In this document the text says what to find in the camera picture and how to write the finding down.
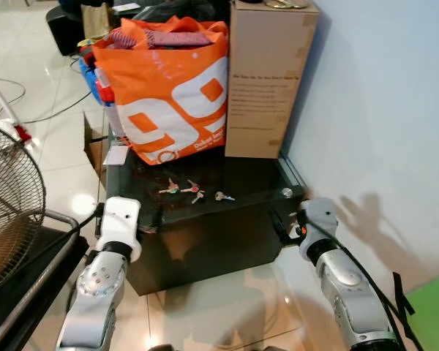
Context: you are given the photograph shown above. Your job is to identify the red striped cloth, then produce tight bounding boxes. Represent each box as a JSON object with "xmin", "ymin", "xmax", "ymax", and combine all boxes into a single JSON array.
[{"xmin": 105, "ymin": 27, "xmax": 214, "ymax": 51}]

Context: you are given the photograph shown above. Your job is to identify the white paper card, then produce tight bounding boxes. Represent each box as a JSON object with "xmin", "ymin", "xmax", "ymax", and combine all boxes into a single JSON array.
[{"xmin": 102, "ymin": 144, "xmax": 131, "ymax": 167}]

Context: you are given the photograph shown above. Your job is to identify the small brown cardboard box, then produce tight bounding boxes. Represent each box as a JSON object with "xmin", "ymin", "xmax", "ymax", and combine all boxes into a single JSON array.
[{"xmin": 83, "ymin": 109, "xmax": 111, "ymax": 173}]

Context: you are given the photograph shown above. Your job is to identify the beige paper bag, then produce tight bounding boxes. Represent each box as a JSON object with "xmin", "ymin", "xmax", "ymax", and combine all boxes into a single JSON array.
[{"xmin": 80, "ymin": 1, "xmax": 115, "ymax": 42}]

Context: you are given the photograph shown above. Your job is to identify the black plastic bin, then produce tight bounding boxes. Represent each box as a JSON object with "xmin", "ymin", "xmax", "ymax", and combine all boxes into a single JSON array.
[{"xmin": 45, "ymin": 3, "xmax": 86, "ymax": 56}]

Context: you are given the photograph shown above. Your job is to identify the orange white shopping bag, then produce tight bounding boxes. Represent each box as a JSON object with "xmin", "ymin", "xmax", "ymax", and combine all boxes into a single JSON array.
[{"xmin": 92, "ymin": 16, "xmax": 230, "ymax": 166}]

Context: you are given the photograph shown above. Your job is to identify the blue plastic bag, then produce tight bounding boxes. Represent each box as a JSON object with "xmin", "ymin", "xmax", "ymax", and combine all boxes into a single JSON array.
[{"xmin": 78, "ymin": 43, "xmax": 115, "ymax": 107}]

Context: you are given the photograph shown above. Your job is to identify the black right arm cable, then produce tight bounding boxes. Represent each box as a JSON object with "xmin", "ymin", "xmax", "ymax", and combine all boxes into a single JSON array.
[{"xmin": 301, "ymin": 219, "xmax": 425, "ymax": 351}]

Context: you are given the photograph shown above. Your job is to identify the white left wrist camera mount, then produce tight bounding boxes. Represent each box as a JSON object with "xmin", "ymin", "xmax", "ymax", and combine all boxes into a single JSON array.
[{"xmin": 95, "ymin": 196, "xmax": 143, "ymax": 263}]

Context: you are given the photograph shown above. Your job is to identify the metal wire fan grille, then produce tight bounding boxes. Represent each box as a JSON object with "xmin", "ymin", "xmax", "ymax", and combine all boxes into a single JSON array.
[{"xmin": 0, "ymin": 120, "xmax": 47, "ymax": 295}]

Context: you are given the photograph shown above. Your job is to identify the gold metal plate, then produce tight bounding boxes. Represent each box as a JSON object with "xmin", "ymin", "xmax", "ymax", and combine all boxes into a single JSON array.
[{"xmin": 263, "ymin": 0, "xmax": 310, "ymax": 10}]

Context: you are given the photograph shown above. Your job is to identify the key with green red tag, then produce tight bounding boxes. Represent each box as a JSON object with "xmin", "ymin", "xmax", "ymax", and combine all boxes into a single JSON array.
[{"xmin": 158, "ymin": 180, "xmax": 181, "ymax": 196}]

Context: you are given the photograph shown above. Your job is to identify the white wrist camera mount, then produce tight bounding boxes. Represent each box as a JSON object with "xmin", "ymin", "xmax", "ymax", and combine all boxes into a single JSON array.
[
  {"xmin": 297, "ymin": 198, "xmax": 339, "ymax": 260},
  {"xmin": 95, "ymin": 196, "xmax": 143, "ymax": 263}
]

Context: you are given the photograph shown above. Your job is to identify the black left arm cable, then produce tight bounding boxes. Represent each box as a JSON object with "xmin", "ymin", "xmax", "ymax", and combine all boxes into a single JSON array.
[{"xmin": 29, "ymin": 205, "xmax": 105, "ymax": 264}]

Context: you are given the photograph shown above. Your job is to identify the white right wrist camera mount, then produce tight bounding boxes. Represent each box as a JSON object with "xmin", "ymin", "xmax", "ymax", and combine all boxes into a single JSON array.
[{"xmin": 297, "ymin": 198, "xmax": 339, "ymax": 260}]

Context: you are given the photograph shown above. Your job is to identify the black glass table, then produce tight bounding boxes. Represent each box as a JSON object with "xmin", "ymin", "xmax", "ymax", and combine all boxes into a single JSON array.
[{"xmin": 104, "ymin": 149, "xmax": 307, "ymax": 296}]

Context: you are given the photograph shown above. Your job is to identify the white pole with red clip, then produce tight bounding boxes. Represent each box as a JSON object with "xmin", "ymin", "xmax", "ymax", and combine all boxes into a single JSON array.
[{"xmin": 0, "ymin": 61, "xmax": 32, "ymax": 144}]

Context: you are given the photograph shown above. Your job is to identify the thin floor cable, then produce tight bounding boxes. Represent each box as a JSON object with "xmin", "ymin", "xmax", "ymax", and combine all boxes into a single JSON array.
[{"xmin": 0, "ymin": 76, "xmax": 93, "ymax": 124}]

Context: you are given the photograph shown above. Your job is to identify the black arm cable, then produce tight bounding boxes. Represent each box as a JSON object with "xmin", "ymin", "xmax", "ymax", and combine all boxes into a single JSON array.
[
  {"xmin": 301, "ymin": 219, "xmax": 425, "ymax": 351},
  {"xmin": 29, "ymin": 205, "xmax": 105, "ymax": 264}
]

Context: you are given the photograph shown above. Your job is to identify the tall brown cardboard box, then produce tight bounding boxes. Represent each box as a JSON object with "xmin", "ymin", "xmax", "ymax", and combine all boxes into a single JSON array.
[{"xmin": 224, "ymin": 0, "xmax": 320, "ymax": 159}]

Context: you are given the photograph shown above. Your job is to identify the black tape strip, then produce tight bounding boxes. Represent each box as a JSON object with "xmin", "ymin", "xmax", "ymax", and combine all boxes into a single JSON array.
[{"xmin": 391, "ymin": 271, "xmax": 415, "ymax": 320}]

